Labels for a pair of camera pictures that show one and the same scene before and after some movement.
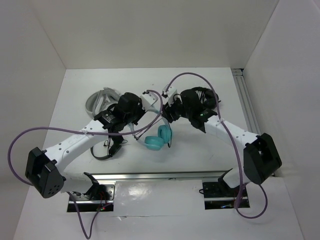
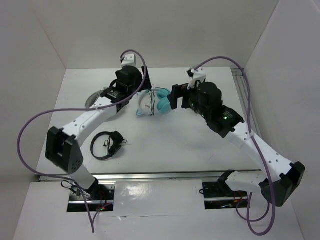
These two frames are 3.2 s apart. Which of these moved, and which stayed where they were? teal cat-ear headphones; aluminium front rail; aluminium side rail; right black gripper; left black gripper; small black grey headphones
Moved: teal cat-ear headphones; left black gripper; right black gripper
Stayed: aluminium side rail; small black grey headphones; aluminium front rail
